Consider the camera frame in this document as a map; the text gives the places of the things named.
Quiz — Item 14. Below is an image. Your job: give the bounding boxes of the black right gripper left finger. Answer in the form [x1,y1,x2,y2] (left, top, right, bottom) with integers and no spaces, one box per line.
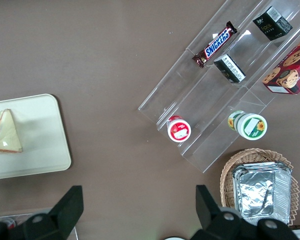
[0,185,85,240]

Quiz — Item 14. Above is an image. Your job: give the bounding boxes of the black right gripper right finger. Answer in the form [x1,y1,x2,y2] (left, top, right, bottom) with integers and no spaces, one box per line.
[189,184,300,240]

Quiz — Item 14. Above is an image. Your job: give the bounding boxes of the triangle sandwich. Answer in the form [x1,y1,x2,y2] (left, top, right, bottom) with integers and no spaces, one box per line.
[0,108,24,155]

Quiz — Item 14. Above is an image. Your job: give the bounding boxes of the light tan wicker basket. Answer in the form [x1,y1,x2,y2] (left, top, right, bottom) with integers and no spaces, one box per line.
[219,148,300,227]

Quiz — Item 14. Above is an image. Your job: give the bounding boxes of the white rectangular tray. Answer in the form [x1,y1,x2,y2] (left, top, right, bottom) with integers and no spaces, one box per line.
[0,93,73,181]

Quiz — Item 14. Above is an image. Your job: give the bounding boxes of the red cola bottle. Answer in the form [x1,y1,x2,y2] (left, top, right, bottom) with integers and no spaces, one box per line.
[3,217,16,230]

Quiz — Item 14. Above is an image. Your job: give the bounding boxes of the stacked aluminium foil trays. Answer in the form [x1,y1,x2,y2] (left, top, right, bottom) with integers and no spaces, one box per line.
[231,161,293,225]

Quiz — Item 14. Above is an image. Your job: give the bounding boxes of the red lidded yogurt cup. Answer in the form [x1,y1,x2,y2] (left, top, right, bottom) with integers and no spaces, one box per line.
[166,115,192,143]

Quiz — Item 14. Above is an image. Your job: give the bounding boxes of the green sunflower lidded cup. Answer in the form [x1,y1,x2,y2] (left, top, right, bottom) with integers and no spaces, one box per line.
[227,110,268,141]

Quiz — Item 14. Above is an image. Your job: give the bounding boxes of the clear acrylic stepped shelf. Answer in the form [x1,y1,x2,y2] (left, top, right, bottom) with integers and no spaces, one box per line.
[137,0,300,174]

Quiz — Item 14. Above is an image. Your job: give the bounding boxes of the black box with white label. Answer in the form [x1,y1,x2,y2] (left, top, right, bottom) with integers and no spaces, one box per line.
[213,53,247,84]

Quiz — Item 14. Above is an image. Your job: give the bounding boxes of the red plaid cookie box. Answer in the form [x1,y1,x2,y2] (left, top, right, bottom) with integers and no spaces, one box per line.
[261,33,300,96]

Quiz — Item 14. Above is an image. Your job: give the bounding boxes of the Snickers chocolate bar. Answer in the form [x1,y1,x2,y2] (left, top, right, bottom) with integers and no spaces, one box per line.
[191,20,238,69]

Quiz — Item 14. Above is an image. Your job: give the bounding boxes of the black box with gold print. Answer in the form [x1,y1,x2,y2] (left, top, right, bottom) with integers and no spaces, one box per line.
[252,5,294,42]

